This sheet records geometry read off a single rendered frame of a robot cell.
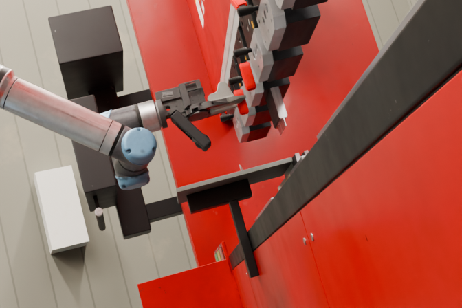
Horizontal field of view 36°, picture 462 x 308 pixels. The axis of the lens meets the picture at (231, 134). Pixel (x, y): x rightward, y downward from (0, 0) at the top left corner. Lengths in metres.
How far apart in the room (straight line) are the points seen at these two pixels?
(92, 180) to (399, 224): 2.17
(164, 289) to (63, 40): 1.75
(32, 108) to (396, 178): 1.13
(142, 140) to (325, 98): 1.21
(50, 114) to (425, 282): 1.14
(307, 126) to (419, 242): 2.08
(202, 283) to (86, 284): 3.47
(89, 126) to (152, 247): 3.26
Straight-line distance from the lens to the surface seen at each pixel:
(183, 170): 2.53
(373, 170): 0.58
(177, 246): 4.81
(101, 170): 2.67
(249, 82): 1.55
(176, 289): 1.23
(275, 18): 1.29
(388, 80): 0.50
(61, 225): 4.53
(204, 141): 1.69
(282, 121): 1.67
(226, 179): 1.57
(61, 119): 1.56
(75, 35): 2.85
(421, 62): 0.44
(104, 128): 1.56
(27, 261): 4.67
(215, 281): 1.23
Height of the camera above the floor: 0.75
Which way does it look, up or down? 12 degrees up
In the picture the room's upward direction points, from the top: 16 degrees counter-clockwise
